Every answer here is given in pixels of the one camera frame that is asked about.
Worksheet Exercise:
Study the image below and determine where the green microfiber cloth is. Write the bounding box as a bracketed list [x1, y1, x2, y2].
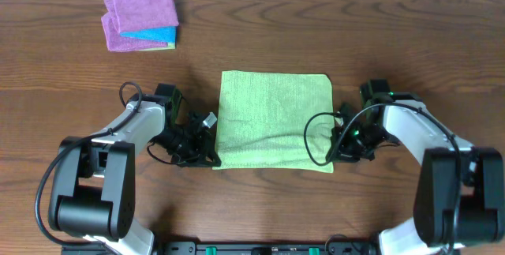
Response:
[215, 71, 335, 173]

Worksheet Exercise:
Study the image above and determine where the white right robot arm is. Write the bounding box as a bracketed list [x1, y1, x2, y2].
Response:
[326, 79, 504, 254]

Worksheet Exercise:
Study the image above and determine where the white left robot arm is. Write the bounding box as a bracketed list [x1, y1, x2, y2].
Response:
[35, 83, 221, 254]

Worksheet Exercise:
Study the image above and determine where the light green bottom cloth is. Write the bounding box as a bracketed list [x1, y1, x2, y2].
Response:
[142, 43, 176, 51]

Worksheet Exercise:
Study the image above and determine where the blue folded cloth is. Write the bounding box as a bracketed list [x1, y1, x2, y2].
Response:
[120, 26, 177, 43]

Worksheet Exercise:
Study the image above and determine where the lower purple folded cloth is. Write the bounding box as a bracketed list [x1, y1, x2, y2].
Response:
[101, 0, 167, 52]

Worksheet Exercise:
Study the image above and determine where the purple folded cloth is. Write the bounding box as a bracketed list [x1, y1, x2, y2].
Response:
[101, 0, 167, 52]
[112, 0, 179, 33]

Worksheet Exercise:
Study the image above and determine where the top purple folded cloth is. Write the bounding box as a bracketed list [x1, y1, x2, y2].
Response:
[112, 0, 179, 33]

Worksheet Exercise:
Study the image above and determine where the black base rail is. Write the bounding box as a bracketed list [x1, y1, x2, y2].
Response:
[61, 240, 380, 255]

